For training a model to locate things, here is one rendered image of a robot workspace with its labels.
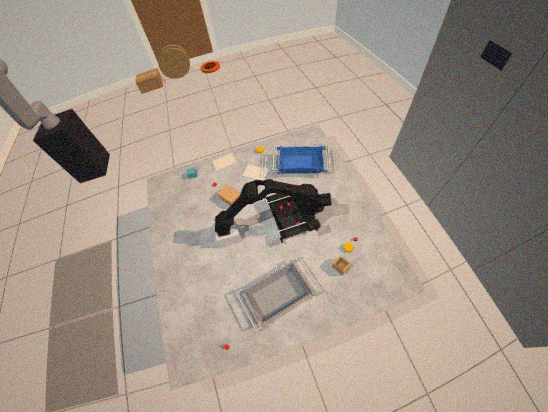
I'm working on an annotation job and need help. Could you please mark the brown cardboard box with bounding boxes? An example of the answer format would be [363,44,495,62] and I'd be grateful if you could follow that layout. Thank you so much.
[332,255,351,275]

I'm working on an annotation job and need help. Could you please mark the small teal block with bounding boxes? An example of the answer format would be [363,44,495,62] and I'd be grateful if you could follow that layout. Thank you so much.
[186,167,198,179]

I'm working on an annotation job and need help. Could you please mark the tan rectangular block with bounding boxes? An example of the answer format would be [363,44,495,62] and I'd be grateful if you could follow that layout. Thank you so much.
[218,184,240,206]

